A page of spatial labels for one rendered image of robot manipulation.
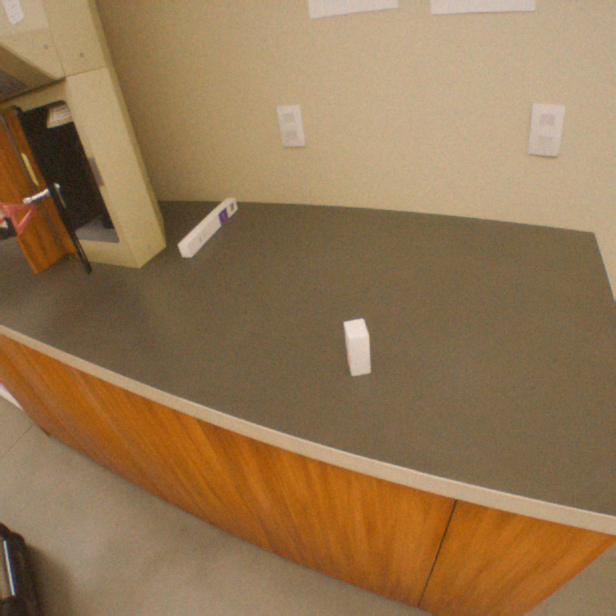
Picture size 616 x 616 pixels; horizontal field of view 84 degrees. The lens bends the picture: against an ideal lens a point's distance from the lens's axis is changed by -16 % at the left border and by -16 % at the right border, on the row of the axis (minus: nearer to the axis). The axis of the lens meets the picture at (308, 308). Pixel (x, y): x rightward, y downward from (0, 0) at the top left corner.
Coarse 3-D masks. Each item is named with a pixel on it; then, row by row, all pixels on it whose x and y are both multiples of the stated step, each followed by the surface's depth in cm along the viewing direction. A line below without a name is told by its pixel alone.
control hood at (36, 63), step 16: (32, 32) 59; (48, 32) 61; (0, 48) 56; (16, 48) 57; (32, 48) 60; (48, 48) 62; (0, 64) 61; (16, 64) 60; (32, 64) 61; (48, 64) 63; (32, 80) 66; (48, 80) 66
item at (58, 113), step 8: (48, 104) 79; (56, 104) 77; (64, 104) 77; (48, 112) 79; (56, 112) 78; (64, 112) 78; (48, 120) 80; (56, 120) 78; (64, 120) 78; (72, 120) 78
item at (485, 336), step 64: (0, 256) 122; (64, 256) 111; (192, 256) 96; (256, 256) 91; (320, 256) 87; (384, 256) 84; (448, 256) 81; (512, 256) 77; (576, 256) 74; (0, 320) 87; (64, 320) 82; (128, 320) 78; (192, 320) 75; (256, 320) 72; (320, 320) 70; (384, 320) 67; (448, 320) 65; (512, 320) 63; (576, 320) 60; (128, 384) 66; (192, 384) 62; (256, 384) 60; (320, 384) 58; (384, 384) 56; (448, 384) 54; (512, 384) 52; (576, 384) 50; (320, 448) 50; (384, 448) 48; (448, 448) 46; (512, 448) 45; (576, 448) 43; (576, 512) 37
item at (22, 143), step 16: (0, 112) 79; (16, 112) 62; (16, 128) 69; (16, 144) 81; (32, 144) 67; (32, 160) 71; (48, 192) 73; (48, 208) 86; (64, 224) 77; (64, 240) 90; (80, 256) 82
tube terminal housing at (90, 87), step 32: (0, 0) 61; (32, 0) 59; (64, 0) 62; (0, 32) 66; (64, 32) 64; (96, 32) 70; (64, 64) 66; (96, 64) 72; (32, 96) 74; (64, 96) 70; (96, 96) 74; (96, 128) 76; (128, 128) 88; (96, 160) 78; (128, 160) 86; (128, 192) 88; (128, 224) 90; (160, 224) 105; (96, 256) 101; (128, 256) 94
